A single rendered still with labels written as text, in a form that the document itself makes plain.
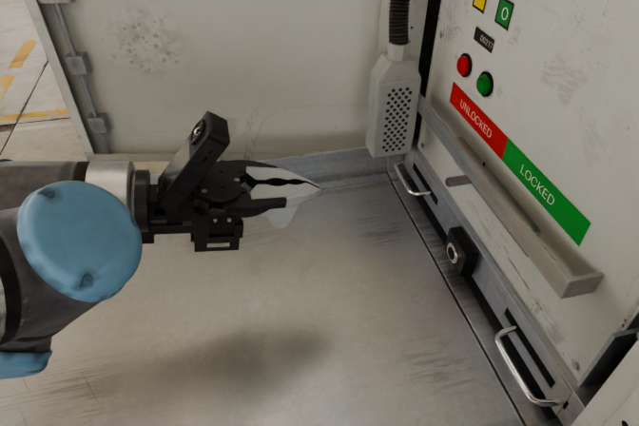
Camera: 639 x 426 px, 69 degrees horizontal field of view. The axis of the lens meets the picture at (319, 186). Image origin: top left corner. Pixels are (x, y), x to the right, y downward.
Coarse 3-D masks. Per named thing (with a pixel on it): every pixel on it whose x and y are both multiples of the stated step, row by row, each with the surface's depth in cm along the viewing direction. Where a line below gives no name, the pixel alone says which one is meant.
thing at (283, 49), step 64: (64, 0) 78; (128, 0) 81; (192, 0) 81; (256, 0) 81; (320, 0) 82; (384, 0) 79; (64, 64) 88; (128, 64) 88; (192, 64) 89; (256, 64) 89; (320, 64) 89; (128, 128) 98; (192, 128) 98; (256, 128) 98; (320, 128) 98
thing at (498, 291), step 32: (416, 160) 87; (448, 192) 79; (448, 224) 78; (480, 256) 69; (480, 288) 70; (512, 288) 63; (512, 320) 63; (544, 352) 56; (544, 384) 57; (576, 416) 52
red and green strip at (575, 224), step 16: (464, 96) 69; (464, 112) 70; (480, 112) 65; (480, 128) 66; (496, 128) 62; (496, 144) 62; (512, 144) 59; (512, 160) 59; (528, 160) 56; (528, 176) 57; (544, 176) 54; (544, 192) 54; (560, 192) 51; (560, 208) 52; (576, 208) 49; (560, 224) 52; (576, 224) 50; (576, 240) 50
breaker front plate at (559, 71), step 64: (448, 0) 70; (512, 0) 55; (576, 0) 45; (448, 64) 72; (512, 64) 57; (576, 64) 46; (512, 128) 58; (576, 128) 48; (512, 192) 60; (576, 192) 49; (512, 256) 63; (576, 256) 50; (576, 320) 52
